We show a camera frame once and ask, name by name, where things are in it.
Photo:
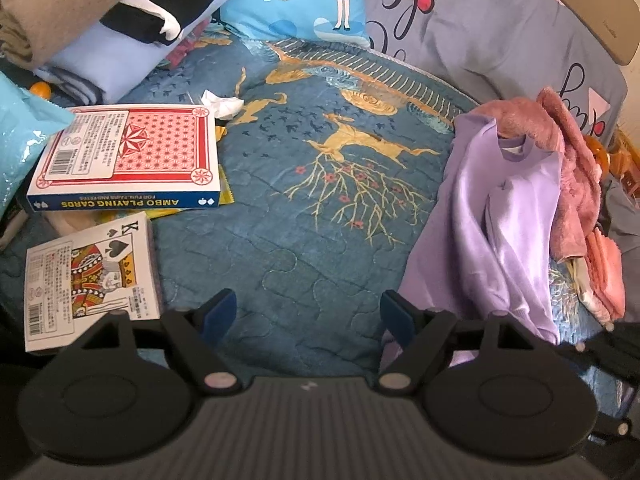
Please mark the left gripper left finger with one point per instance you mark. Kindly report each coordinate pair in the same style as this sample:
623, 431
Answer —
193, 336

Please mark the tan rectangular cushion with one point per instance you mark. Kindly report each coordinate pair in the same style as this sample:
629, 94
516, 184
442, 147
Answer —
615, 23

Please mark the light blue folded garment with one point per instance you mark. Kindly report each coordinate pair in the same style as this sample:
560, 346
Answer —
101, 65

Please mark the folded pink towel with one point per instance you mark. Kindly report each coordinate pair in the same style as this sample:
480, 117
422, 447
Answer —
605, 269

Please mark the folded white floral cloth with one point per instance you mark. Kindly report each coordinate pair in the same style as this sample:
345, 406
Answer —
580, 275

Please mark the king of spades card box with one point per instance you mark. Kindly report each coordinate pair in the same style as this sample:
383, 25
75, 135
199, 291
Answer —
74, 280

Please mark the crumpled white tissue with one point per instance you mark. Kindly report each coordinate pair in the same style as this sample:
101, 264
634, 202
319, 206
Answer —
221, 108

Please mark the blue gold patterned quilt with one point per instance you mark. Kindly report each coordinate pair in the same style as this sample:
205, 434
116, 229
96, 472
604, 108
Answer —
328, 175

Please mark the grey printed sofa cover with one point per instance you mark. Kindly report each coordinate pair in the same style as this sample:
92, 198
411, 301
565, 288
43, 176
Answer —
501, 49

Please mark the purple sweatshirt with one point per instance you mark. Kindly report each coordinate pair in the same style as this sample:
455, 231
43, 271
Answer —
486, 244

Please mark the black white garment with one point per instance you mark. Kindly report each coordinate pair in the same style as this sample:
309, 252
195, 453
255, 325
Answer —
160, 21

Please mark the grey cloth on armrest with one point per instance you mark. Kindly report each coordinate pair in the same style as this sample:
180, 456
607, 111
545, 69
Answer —
620, 218

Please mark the pink fleece garment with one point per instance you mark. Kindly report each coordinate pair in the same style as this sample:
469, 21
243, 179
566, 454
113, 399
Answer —
547, 122

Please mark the blue cartoon police pillow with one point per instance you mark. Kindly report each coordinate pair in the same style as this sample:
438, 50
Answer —
313, 20

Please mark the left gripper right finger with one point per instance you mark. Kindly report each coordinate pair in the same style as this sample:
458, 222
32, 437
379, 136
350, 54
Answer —
422, 336

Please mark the red playing card box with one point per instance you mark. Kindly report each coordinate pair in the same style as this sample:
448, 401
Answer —
117, 157

